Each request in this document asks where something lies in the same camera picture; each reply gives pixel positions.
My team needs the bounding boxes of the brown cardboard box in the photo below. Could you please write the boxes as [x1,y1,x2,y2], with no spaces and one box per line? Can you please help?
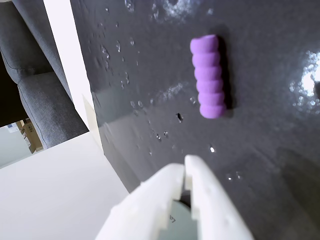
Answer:
[20,118,45,155]

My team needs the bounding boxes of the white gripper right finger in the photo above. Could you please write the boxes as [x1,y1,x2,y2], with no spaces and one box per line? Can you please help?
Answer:
[183,154,255,240]

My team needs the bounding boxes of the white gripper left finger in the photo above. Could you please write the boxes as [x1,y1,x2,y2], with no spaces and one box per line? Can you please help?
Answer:
[94,163,186,240]

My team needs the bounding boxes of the pale green steel-lined cup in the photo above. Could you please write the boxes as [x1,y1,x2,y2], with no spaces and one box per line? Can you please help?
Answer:
[158,193,201,240]

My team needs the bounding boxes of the grey fabric sofa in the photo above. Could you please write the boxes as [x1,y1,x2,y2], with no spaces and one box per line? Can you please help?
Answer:
[0,0,90,150]

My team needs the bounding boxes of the purple ribbed pen grip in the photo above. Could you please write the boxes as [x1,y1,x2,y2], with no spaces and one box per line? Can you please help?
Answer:
[189,34,228,119]

